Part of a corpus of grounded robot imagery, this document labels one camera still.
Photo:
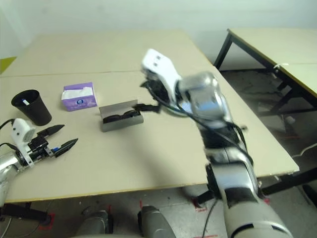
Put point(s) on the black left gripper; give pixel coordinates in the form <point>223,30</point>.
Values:
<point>39,148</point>

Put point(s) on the white zip tie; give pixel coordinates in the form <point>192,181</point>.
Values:
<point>281,65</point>

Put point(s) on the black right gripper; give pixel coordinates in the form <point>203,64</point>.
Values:
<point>158,89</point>

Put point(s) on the white marker blue cap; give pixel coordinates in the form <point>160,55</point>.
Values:
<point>55,149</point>

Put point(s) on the black sunglasses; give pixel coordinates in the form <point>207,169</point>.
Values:
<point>116,118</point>

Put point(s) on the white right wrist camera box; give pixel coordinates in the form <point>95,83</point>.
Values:
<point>161,67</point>

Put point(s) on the grey robot leg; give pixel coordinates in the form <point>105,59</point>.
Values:
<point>153,223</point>
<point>97,223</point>

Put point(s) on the grey glasses case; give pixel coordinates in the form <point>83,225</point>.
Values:
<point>123,126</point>

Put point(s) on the white blue pen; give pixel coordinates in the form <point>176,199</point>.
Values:
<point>24,102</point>

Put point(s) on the yellow-green chair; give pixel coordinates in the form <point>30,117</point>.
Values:
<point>6,64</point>

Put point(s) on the blue plate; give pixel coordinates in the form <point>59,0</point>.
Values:
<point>185,107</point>

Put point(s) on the beige side table black legs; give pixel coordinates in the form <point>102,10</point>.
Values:
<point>272,42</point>

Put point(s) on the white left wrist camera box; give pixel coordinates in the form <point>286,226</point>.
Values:
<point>21,131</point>

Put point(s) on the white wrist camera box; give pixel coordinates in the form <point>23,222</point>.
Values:
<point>21,131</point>
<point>161,67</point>

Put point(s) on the black table foot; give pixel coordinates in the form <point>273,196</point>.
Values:
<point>22,213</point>
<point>289,181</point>

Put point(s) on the black plastic cup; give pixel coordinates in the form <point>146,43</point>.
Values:
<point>39,114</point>

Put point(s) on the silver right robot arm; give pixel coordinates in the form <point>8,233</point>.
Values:
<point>235,178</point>

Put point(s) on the purple tissue box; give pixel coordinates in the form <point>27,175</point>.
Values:
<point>79,102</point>

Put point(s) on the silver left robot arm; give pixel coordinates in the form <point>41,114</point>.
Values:
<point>7,163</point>

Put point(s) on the grey robot left leg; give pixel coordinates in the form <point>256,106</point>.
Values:
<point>97,223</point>

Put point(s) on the grey robot right leg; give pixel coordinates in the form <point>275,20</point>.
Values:
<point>153,223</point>

